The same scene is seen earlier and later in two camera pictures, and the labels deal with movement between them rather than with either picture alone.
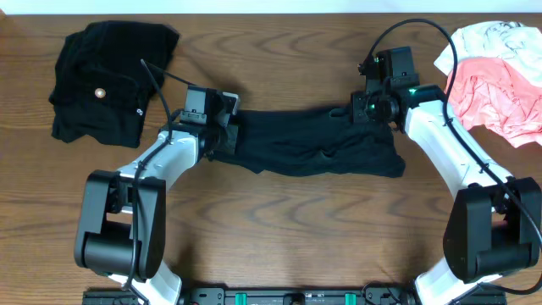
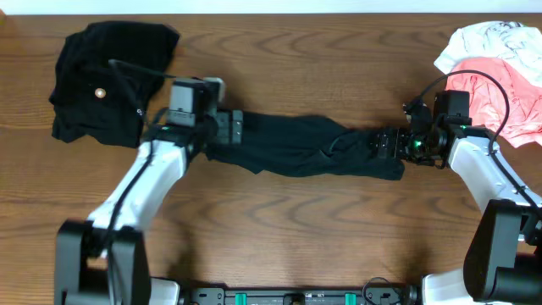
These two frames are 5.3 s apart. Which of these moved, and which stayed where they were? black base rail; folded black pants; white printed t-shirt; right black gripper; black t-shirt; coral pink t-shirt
Moved: right black gripper; black t-shirt
Stayed: folded black pants; coral pink t-shirt; black base rail; white printed t-shirt
